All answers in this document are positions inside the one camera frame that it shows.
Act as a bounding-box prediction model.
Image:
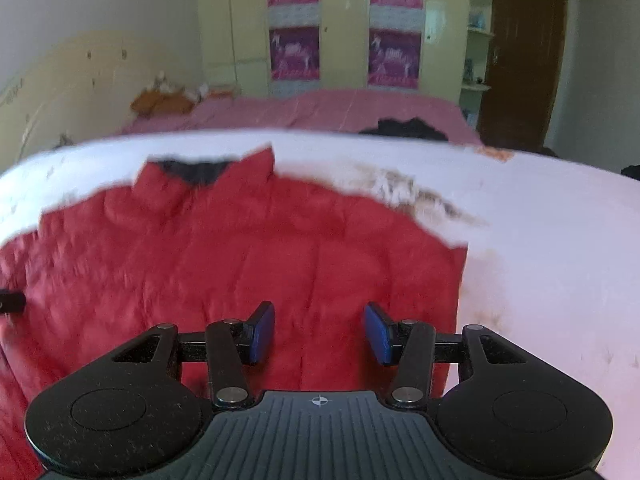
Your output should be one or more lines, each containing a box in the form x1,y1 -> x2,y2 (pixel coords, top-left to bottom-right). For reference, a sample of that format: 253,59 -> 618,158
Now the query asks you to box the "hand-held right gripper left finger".
107,301 -> 276,409

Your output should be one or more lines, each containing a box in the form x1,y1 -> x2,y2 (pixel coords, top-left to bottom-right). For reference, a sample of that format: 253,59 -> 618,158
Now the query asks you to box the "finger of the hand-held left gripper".
0,289 -> 27,317

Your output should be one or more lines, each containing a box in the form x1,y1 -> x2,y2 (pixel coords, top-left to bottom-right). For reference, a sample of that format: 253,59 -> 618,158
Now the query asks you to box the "pink bed cover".
120,87 -> 483,147

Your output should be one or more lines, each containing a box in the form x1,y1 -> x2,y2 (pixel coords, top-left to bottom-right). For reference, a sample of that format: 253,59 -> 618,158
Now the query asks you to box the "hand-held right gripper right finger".
363,302 -> 530,409

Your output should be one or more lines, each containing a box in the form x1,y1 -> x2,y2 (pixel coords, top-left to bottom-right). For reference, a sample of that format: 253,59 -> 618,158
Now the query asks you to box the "white floral bedsheet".
0,127 -> 640,480

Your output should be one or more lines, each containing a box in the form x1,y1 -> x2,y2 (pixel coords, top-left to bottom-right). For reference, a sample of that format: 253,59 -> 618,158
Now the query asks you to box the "red jacket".
0,144 -> 469,480

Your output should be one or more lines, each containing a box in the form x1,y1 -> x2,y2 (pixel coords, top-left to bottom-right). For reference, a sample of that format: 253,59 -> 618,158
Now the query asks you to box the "black cloth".
359,117 -> 448,143

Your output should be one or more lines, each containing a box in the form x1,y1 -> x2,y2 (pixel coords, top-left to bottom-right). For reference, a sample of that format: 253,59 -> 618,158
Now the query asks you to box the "cream shelf unit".
460,0 -> 499,116

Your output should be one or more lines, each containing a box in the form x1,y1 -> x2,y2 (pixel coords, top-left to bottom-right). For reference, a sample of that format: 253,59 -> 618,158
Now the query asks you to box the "brown wooden door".
477,0 -> 571,151

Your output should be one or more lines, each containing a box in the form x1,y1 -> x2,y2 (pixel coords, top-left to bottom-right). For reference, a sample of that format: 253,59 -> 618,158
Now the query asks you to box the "cream headboard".
0,30 -> 206,171

